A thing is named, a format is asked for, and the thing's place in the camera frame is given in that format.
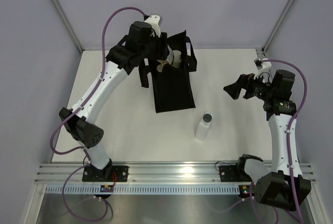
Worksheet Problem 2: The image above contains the right aluminium frame post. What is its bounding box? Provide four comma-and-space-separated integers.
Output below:
261, 0, 297, 55

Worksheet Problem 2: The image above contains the beige pump bottle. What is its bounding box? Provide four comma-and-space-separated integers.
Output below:
156, 60, 169, 73

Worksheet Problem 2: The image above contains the green bottle white cap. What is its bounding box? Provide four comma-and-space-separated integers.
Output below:
172, 50, 182, 69

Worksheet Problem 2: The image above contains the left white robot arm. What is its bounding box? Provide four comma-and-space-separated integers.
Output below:
59, 15, 169, 182

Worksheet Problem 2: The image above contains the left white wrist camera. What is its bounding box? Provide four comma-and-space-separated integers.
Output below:
144, 15, 162, 37

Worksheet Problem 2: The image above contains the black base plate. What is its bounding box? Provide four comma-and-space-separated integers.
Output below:
219, 165, 251, 182
82, 165, 129, 182

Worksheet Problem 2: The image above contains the amber clear bottle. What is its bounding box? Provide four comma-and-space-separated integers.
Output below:
166, 47, 174, 65

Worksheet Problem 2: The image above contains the aluminium mounting rail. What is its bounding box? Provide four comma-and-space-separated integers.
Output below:
34, 163, 317, 183

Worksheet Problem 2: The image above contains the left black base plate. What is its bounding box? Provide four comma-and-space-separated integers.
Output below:
82, 165, 129, 182

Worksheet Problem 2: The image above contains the left aluminium frame post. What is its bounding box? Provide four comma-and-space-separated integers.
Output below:
49, 0, 84, 54

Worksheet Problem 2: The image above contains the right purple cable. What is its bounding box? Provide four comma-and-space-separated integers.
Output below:
205, 59, 308, 224

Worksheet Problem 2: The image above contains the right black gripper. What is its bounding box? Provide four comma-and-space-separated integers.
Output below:
224, 70, 275, 102

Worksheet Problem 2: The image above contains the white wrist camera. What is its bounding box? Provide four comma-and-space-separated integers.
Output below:
254, 58, 272, 79
144, 15, 162, 37

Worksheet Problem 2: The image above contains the white slotted cable duct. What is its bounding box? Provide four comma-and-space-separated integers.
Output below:
45, 184, 240, 195

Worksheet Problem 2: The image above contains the white bottle grey cap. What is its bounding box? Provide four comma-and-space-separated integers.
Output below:
195, 112, 214, 141

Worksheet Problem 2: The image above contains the black canvas bag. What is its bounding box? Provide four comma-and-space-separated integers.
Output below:
138, 31, 197, 113

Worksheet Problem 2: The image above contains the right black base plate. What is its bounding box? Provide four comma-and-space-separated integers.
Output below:
219, 165, 251, 182

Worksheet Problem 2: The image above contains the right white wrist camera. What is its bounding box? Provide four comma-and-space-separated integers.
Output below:
254, 58, 272, 79

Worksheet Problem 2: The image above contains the aluminium frame post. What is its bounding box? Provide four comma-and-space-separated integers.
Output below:
49, 0, 84, 54
261, 0, 297, 55

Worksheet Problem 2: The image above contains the purple cable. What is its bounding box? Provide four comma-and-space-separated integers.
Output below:
205, 59, 308, 224
49, 7, 151, 221

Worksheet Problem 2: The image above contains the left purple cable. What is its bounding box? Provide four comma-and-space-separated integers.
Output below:
49, 7, 151, 221

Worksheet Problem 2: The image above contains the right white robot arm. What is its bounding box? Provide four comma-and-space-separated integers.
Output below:
223, 70, 311, 212

